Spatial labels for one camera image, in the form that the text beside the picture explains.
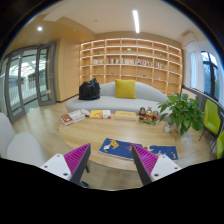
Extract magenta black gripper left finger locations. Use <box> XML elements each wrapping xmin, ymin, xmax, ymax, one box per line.
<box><xmin>41</xmin><ymin>144</ymin><xmax>91</xmax><ymax>185</ymax></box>

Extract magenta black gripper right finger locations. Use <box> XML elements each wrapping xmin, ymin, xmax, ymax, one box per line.
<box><xmin>131</xmin><ymin>144</ymin><xmax>180</xmax><ymax>185</ymax></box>

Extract blue patterned towel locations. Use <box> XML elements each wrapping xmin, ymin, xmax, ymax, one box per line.
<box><xmin>99</xmin><ymin>138</ymin><xmax>178</xmax><ymax>160</ymax></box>

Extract round wooden coffee table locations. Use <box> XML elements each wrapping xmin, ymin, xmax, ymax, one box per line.
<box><xmin>59</xmin><ymin>117</ymin><xmax>190</xmax><ymax>171</ymax></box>

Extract red white book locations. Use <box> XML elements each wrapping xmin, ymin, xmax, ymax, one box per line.
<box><xmin>61</xmin><ymin>110</ymin><xmax>85</xmax><ymax>125</ymax></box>

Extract colourful toy figures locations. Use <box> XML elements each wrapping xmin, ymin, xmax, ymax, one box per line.
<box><xmin>138</xmin><ymin>107</ymin><xmax>159</xmax><ymax>125</ymax></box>

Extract white armchair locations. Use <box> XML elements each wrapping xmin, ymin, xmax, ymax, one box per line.
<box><xmin>0</xmin><ymin>112</ymin><xmax>48</xmax><ymax>167</ymax></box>

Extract yellow book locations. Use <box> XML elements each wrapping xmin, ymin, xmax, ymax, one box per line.
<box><xmin>90</xmin><ymin>110</ymin><xmax>111</xmax><ymax>119</ymax></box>

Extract yellow flat box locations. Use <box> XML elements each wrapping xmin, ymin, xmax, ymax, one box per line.
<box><xmin>115</xmin><ymin>111</ymin><xmax>137</xmax><ymax>120</ymax></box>

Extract green potted plant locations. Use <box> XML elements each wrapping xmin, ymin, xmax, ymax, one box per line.
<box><xmin>158</xmin><ymin>93</ymin><xmax>205</xmax><ymax>135</ymax></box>

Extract grey curved sofa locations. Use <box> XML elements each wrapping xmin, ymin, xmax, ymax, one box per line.
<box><xmin>66</xmin><ymin>82</ymin><xmax>168</xmax><ymax>113</ymax></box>

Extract lime green chair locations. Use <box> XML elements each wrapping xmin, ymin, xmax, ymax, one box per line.
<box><xmin>203</xmin><ymin>99</ymin><xmax>221</xmax><ymax>138</ymax></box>

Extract black bag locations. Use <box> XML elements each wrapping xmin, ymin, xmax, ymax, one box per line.
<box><xmin>79</xmin><ymin>78</ymin><xmax>100</xmax><ymax>100</ymax></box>

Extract yellow cushion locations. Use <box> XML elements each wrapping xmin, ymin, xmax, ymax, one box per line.
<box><xmin>115</xmin><ymin>79</ymin><xmax>136</xmax><ymax>99</ymax></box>

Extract grey glass double door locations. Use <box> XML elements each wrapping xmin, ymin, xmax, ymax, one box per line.
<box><xmin>0</xmin><ymin>43</ymin><xmax>56</xmax><ymax>123</ymax></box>

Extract white air conditioner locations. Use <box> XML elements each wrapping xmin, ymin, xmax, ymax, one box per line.
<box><xmin>182</xmin><ymin>32</ymin><xmax>197</xmax><ymax>47</ymax></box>

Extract long ceiling light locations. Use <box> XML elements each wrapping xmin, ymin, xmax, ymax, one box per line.
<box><xmin>132</xmin><ymin>9</ymin><xmax>140</xmax><ymax>33</ymax></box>

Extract wooden wall bookshelf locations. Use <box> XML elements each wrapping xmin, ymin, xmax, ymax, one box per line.
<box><xmin>80</xmin><ymin>38</ymin><xmax>182</xmax><ymax>96</ymax></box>

